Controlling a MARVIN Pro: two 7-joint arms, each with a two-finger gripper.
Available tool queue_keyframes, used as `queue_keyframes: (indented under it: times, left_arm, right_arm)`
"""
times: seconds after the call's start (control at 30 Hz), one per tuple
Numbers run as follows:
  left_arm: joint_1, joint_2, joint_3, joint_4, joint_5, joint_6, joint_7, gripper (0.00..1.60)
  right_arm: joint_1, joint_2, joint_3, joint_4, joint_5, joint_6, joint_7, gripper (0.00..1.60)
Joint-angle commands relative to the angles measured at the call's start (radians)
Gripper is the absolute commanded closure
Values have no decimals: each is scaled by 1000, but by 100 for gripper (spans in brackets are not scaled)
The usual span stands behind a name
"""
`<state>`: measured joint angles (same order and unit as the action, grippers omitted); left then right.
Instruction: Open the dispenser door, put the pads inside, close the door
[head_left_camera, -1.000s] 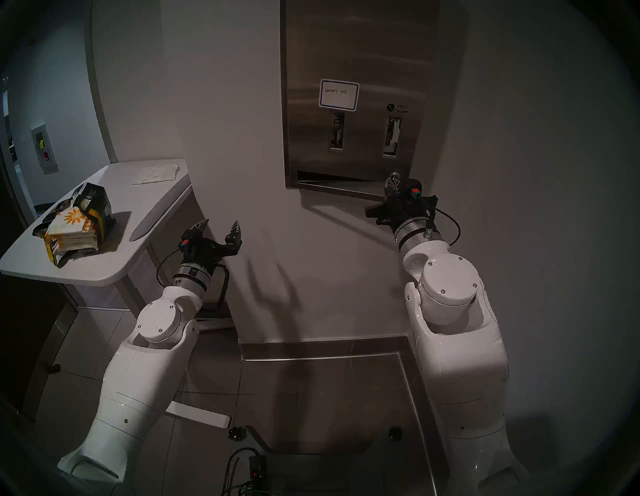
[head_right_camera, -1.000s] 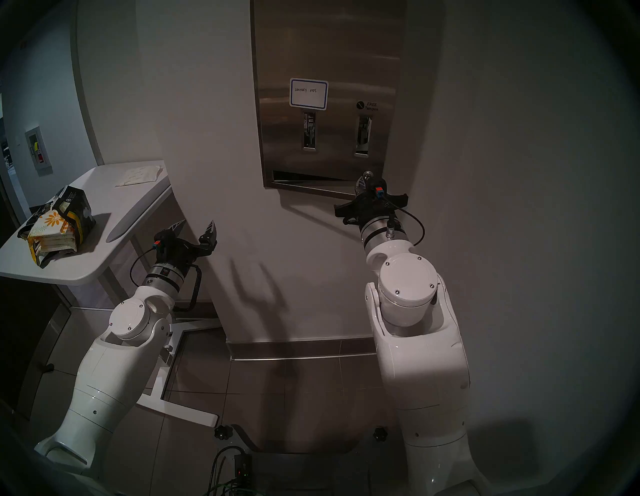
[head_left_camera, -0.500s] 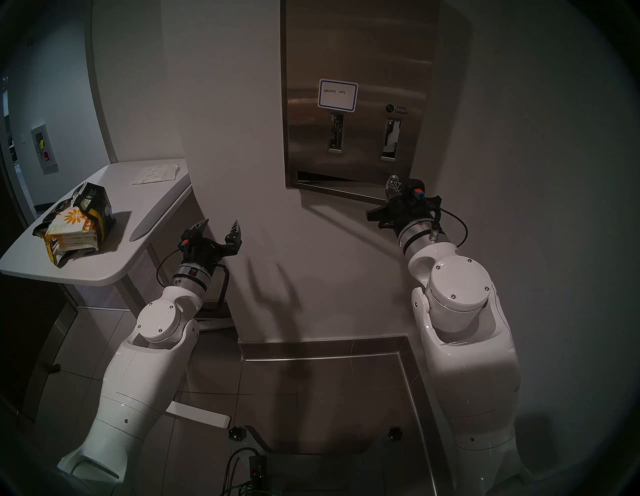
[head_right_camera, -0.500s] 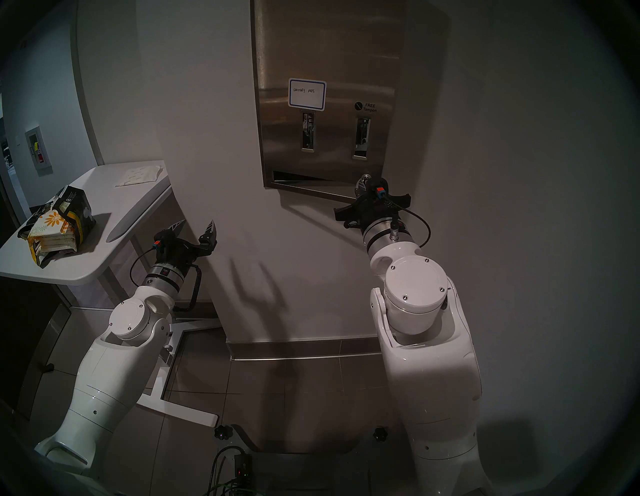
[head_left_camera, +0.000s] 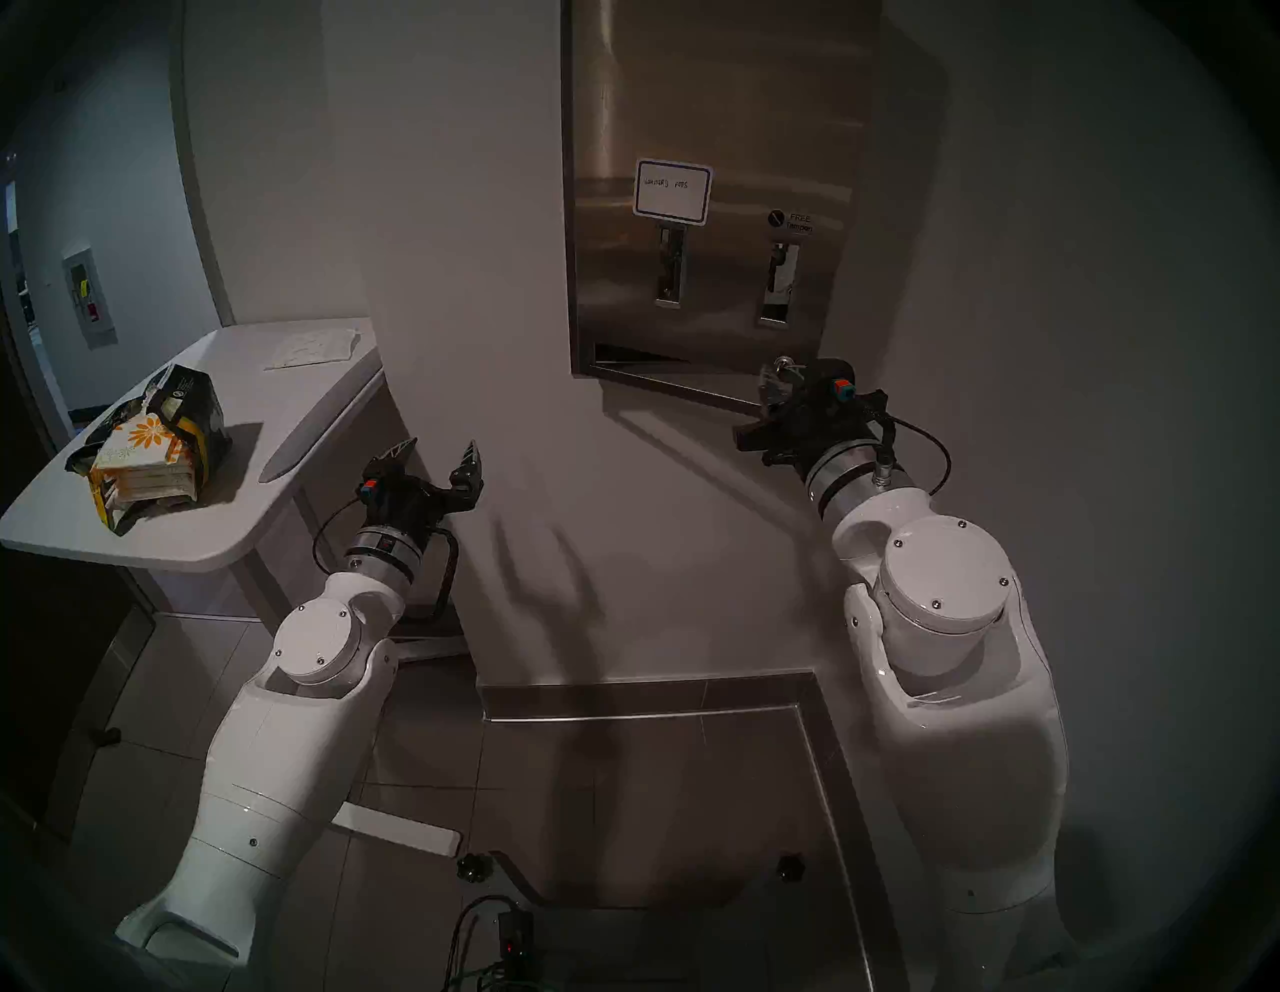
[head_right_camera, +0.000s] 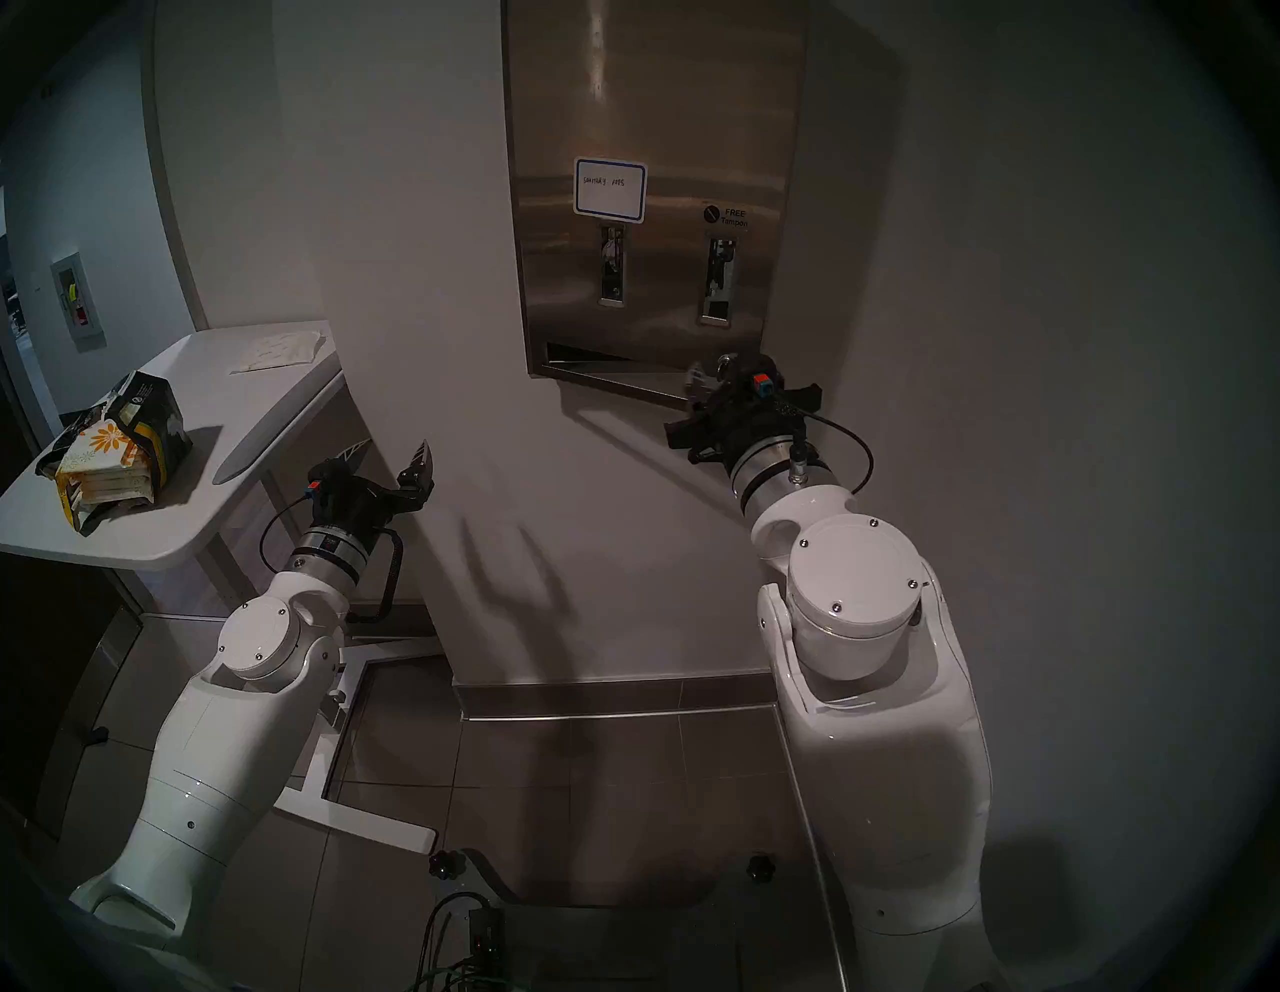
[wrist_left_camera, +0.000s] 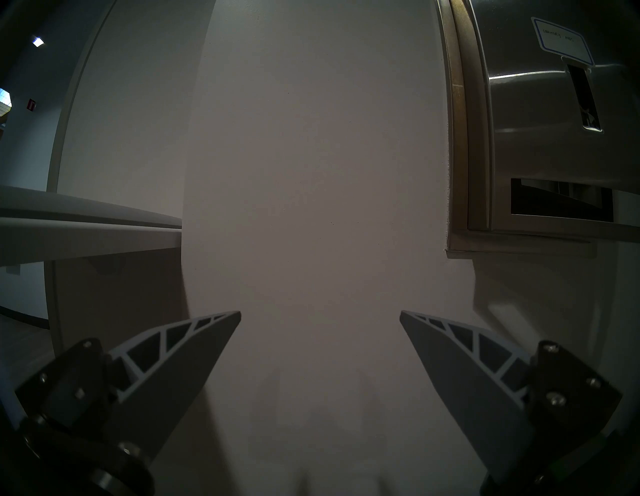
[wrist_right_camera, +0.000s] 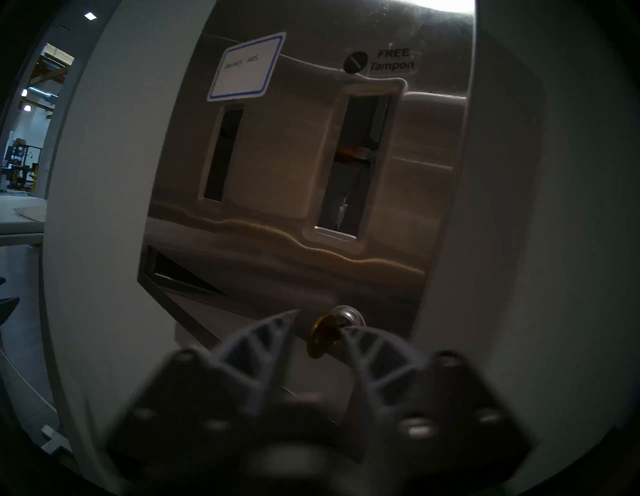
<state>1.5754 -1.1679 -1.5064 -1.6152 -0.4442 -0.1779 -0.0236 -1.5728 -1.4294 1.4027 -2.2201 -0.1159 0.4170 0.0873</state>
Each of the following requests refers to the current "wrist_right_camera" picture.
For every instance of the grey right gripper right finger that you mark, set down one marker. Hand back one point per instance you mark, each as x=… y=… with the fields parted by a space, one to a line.
x=430 y=415

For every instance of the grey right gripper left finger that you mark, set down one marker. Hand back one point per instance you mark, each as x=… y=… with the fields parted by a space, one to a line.
x=200 y=410

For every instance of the brass key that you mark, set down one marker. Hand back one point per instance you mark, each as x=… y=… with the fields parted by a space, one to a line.
x=320 y=340

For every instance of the stainless steel dispenser door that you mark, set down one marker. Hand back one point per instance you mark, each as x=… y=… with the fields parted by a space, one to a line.
x=280 y=150

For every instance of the flat white wrapped pad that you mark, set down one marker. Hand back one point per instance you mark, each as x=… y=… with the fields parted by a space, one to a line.
x=32 y=214

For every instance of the distant workshop machinery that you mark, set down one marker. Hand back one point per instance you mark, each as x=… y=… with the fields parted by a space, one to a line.
x=20 y=165

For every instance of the white label with blue border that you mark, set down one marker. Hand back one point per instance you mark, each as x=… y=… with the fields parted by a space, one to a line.
x=247 y=67

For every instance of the free tampon sticker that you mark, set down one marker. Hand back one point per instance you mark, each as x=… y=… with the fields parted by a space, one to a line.
x=392 y=60

